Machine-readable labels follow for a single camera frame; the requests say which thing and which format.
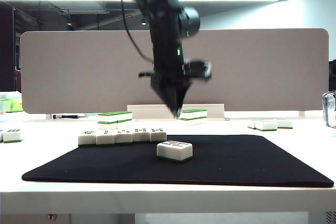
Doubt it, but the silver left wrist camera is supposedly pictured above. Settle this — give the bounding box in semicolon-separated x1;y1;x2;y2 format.
183;60;213;80

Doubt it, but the pale green white box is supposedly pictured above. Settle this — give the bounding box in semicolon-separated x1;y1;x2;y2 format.
0;99;13;113

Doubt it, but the five bamboo mahjong tile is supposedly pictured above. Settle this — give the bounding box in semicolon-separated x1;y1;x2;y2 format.
132;127;151;143

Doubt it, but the green yellow box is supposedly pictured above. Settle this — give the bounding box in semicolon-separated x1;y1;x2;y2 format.
10;97;24;113

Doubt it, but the black handled screwdriver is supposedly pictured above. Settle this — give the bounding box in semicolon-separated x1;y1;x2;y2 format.
52;114;89;120

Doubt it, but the black fabric desk mat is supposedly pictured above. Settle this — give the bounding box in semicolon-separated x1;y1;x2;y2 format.
21;134;334;188

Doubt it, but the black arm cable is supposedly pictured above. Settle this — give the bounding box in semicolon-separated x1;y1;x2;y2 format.
120;0;154;63

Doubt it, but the beige fabric desk divider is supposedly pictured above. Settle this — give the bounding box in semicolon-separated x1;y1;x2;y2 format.
20;28;330;115

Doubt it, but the black background equipment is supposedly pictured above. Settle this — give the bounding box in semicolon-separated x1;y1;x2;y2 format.
328;59;336;94

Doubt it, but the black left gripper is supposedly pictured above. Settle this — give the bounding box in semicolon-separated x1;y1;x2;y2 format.
138;39;193;119

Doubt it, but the two bamboo mahjong tile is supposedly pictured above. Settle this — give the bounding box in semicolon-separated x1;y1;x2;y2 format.
96;129;116;146

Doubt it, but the clear plastic container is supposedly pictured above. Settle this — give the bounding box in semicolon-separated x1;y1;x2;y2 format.
322;90;336;130

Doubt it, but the bird print mahjong tile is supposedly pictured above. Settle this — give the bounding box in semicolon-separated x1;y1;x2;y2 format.
77;129;97;147

